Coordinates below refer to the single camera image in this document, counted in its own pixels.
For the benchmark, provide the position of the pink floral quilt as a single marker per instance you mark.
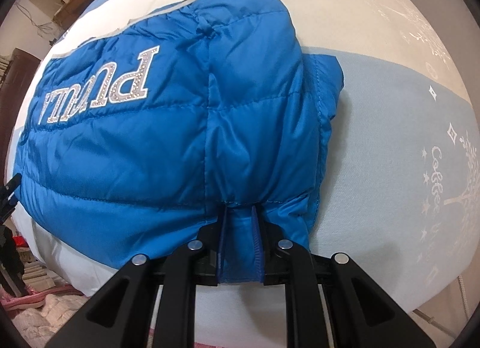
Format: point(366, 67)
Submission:
point(39, 316)

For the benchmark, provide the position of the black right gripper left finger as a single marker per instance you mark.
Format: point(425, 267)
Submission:
point(148, 299)

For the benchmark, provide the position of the blue puffer jacket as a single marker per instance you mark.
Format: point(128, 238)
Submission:
point(134, 140)

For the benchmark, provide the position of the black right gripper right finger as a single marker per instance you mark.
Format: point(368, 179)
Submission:
point(332, 302)

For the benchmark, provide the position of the wooden desk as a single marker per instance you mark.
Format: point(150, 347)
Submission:
point(70, 12)

